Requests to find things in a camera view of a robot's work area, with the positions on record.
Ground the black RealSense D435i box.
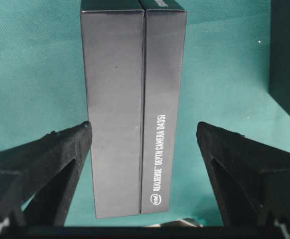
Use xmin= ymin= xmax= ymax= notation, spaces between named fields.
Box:
xmin=80 ymin=0 xmax=187 ymax=219
xmin=269 ymin=0 xmax=290 ymax=116

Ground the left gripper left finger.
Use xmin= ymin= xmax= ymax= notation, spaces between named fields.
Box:
xmin=0 ymin=121 xmax=92 ymax=233

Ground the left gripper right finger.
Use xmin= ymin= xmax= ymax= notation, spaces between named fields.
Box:
xmin=196 ymin=121 xmax=290 ymax=238

